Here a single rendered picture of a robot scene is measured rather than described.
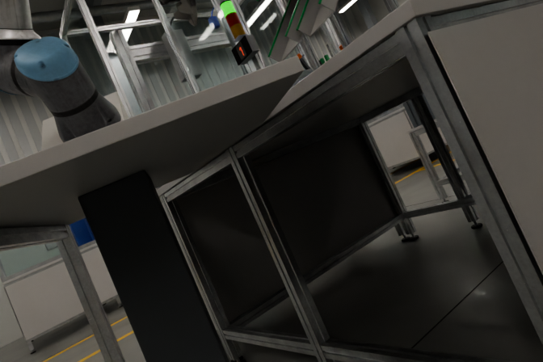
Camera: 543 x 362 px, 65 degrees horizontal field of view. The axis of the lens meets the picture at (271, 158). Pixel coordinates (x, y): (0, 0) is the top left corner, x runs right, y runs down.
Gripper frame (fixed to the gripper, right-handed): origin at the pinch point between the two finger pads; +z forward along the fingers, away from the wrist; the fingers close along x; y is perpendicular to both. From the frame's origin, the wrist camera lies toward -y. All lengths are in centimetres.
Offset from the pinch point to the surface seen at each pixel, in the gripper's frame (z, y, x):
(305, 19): 19.6, -11.9, 30.7
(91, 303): 67, 51, -45
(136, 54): -42, -25, -110
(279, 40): 18.0, -13.9, 16.0
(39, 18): -368, -113, -631
